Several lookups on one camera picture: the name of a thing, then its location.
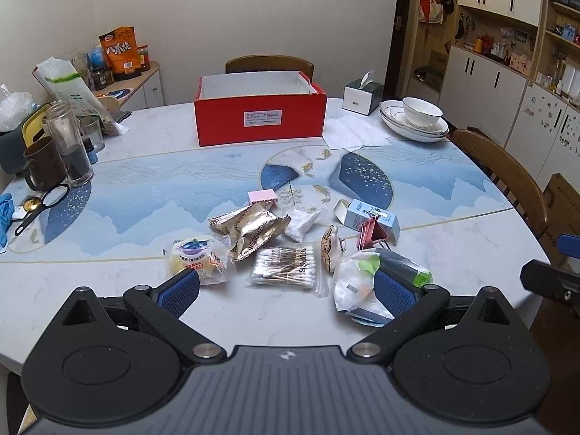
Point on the gold foil snack packet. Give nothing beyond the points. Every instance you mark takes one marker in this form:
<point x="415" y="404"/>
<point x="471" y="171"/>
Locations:
<point x="257" y="230"/>

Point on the small glass cup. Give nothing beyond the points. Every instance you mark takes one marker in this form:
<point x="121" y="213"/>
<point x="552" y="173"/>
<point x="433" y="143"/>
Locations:
<point x="90" y="128"/>

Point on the red lid sauce jar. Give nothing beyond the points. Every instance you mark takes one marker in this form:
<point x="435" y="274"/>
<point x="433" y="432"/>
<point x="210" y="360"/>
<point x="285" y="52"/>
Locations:
<point x="144" y="57"/>

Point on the clear bag white beads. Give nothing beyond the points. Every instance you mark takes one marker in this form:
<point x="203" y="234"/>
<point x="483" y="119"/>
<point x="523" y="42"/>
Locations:
<point x="301" y="222"/>

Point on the white bowl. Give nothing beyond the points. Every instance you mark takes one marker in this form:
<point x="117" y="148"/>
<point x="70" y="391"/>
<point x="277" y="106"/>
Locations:
<point x="420" y="112"/>

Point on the wooden chair right side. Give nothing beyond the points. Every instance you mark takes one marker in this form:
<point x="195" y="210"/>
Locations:
<point x="513" y="180"/>

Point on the white green tea bag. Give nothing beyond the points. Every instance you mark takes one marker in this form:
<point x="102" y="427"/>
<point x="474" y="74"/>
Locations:
<point x="64" y="83"/>

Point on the red binder clip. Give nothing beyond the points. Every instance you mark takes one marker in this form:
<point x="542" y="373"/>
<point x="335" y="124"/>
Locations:
<point x="371" y="233"/>

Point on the orange snack bag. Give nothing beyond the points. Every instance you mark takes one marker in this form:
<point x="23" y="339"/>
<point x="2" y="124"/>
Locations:
<point x="120" y="52"/>

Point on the blue globe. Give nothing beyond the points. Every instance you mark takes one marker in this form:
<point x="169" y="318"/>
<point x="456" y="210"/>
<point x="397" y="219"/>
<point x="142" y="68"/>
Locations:
<point x="96" y="57"/>

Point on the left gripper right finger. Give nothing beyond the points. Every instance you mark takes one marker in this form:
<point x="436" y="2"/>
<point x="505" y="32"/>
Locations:
<point x="415" y="310"/>

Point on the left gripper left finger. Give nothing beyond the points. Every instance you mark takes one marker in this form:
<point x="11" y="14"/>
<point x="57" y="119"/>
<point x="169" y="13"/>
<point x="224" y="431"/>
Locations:
<point x="158" y="311"/>

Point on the dark brown mug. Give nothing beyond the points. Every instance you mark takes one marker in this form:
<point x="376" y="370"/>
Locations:
<point x="43" y="168"/>

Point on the wooden chair behind table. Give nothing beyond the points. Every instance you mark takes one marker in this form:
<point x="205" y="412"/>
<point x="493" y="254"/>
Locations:
<point x="270" y="62"/>

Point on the small blue bottle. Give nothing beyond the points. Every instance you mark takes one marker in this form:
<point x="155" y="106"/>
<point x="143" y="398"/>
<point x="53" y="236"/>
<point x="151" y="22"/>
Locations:
<point x="90" y="150"/>

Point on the stacked white plates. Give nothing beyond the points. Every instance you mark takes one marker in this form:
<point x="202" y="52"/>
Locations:
<point x="392" y="113"/>

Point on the cardboard box on floor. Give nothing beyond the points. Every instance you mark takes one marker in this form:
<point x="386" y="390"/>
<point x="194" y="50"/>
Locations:
<point x="563" y="216"/>

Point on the pink sticky note pad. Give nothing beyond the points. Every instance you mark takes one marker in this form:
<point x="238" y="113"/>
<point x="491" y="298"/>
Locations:
<point x="262" y="196"/>

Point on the crumpled plastic bag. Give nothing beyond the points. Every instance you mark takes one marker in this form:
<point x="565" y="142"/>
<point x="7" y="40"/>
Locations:
<point x="15" y="107"/>

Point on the blueberry bread packet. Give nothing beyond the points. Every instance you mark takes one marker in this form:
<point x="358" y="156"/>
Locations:
<point x="208" y="255"/>

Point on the white paper napkin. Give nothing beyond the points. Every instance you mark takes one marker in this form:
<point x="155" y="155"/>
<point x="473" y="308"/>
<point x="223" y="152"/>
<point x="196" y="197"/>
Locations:
<point x="352" y="133"/>

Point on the blue cloth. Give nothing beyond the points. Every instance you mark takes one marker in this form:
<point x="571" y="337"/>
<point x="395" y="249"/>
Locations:
<point x="7" y="210"/>

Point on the white mask bag green label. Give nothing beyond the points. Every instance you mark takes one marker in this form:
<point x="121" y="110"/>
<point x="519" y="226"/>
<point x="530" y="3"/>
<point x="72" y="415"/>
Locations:
<point x="353" y="291"/>

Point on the clear glass tumbler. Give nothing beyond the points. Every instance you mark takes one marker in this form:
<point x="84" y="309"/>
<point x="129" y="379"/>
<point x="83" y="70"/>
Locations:
<point x="62" y="126"/>

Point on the white wall cabinets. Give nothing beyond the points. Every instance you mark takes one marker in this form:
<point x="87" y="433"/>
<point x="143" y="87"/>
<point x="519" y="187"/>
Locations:
<point x="508" y="69"/>

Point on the cotton swab bag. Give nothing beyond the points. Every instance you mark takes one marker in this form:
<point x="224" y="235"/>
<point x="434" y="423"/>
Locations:
<point x="297" y="267"/>

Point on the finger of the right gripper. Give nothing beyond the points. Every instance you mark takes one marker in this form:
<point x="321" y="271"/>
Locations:
<point x="551" y="283"/>
<point x="569" y="245"/>

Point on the white plush keychain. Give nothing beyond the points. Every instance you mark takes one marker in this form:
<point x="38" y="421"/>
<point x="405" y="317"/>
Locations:
<point x="332" y="248"/>

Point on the light blue carton box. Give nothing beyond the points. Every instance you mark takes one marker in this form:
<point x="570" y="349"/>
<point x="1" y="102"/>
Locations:
<point x="355" y="213"/>

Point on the green white tissue box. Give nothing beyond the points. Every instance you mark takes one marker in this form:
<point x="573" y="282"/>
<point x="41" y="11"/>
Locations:
<point x="364" y="95"/>

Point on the white sideboard cabinet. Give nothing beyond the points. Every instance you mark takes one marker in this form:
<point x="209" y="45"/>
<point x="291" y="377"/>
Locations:
<point x="146" y="91"/>

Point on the red cardboard box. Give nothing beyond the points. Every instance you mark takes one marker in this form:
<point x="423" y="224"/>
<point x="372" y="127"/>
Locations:
<point x="254" y="106"/>

